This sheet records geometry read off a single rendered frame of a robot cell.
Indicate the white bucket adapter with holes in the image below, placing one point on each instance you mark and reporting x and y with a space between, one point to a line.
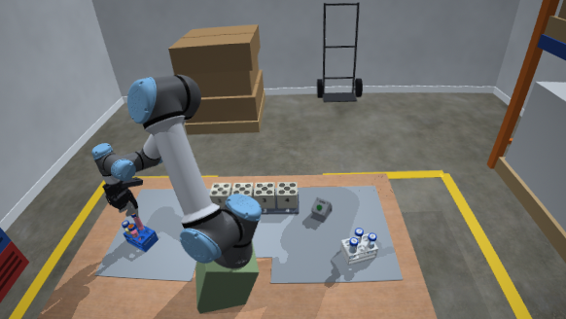
287 195
245 189
220 192
264 193

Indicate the grey flat mat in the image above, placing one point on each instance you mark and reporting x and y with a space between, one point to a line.
303 250

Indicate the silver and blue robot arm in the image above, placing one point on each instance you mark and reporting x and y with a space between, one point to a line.
158 103

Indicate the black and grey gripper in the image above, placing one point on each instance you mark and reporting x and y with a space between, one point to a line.
123 198

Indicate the blue tube rack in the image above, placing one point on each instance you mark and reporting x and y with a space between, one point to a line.
146 242

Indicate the light grey tube rack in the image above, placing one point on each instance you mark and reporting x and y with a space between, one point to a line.
359 254

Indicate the grey sloped desk with green button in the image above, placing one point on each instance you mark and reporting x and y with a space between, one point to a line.
321 206

